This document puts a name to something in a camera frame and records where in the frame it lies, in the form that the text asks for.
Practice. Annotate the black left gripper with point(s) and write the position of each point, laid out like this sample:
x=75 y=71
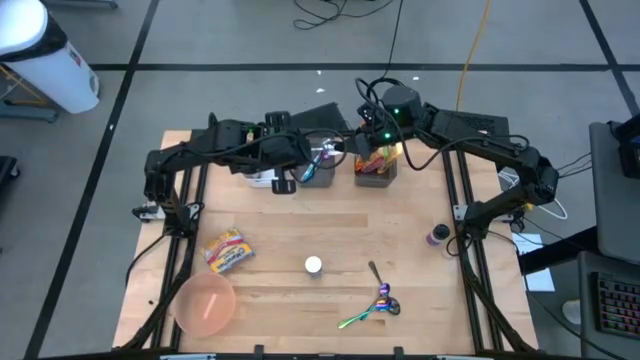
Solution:
x=287 y=150

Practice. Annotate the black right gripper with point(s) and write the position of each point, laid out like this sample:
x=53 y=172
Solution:
x=377 y=125

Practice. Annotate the teal plastic spoon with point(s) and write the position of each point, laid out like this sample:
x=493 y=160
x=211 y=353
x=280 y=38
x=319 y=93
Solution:
x=309 y=174

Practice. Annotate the purple iridescent spoon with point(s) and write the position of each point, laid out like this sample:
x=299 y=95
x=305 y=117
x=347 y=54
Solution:
x=326 y=154

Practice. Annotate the yellow blue Maruchan ramen packet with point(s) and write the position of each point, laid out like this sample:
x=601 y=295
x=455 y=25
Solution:
x=229 y=251

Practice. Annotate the purple jar black lid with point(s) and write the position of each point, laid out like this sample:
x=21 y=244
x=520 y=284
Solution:
x=440 y=232

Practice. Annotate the dark metal spoon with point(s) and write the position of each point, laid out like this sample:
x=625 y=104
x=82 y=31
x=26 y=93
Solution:
x=375 y=272

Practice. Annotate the dark purple spoon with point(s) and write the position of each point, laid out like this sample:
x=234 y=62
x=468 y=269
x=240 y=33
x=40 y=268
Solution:
x=384 y=289

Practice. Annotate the rainbow iridescent spoon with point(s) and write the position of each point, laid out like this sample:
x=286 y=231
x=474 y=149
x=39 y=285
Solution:
x=381 y=304

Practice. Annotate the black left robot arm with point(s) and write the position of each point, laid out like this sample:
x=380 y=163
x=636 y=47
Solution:
x=200 y=150

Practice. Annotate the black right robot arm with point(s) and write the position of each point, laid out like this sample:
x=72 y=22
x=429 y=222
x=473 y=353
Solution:
x=500 y=150

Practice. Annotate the white plastic bin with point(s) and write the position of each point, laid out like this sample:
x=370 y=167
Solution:
x=262 y=179

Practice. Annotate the grey plastic bin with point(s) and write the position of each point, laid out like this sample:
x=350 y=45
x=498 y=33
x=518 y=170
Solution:
x=325 y=177
x=375 y=181

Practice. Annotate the black wedge panel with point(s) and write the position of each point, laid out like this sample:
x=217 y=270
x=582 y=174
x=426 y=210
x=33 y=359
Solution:
x=320 y=117

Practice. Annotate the white round cap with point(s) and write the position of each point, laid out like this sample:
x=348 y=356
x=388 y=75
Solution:
x=313 y=264

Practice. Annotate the black perforated metal case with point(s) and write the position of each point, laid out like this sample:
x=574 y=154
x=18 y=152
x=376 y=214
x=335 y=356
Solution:
x=492 y=125

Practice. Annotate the pink translucent bowl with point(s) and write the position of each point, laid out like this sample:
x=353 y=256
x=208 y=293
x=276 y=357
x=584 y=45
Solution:
x=200 y=307

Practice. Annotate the black table clip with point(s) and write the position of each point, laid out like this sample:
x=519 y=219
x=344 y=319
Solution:
x=258 y=351
x=398 y=352

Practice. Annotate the white paper sheet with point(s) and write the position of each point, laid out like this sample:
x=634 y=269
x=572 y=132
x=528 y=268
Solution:
x=537 y=280

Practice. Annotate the white trash can black bag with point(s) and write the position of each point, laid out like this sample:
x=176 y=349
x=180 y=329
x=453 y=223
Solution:
x=55 y=75

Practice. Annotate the grey desk foot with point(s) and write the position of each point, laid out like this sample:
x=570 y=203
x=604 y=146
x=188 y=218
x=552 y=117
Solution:
x=30 y=112

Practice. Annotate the grey monitor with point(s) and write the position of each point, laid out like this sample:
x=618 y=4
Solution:
x=617 y=200

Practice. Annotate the white computer mouse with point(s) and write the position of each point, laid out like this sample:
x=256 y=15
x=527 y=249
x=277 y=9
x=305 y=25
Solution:
x=572 y=311

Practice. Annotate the black computer box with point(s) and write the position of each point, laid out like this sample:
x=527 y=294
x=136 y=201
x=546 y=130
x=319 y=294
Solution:
x=630 y=150

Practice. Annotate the backlit keyboard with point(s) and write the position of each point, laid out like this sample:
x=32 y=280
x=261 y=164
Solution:
x=617 y=305

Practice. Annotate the white metal bracket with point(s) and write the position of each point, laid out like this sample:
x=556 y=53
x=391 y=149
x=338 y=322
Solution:
x=187 y=357
x=465 y=357

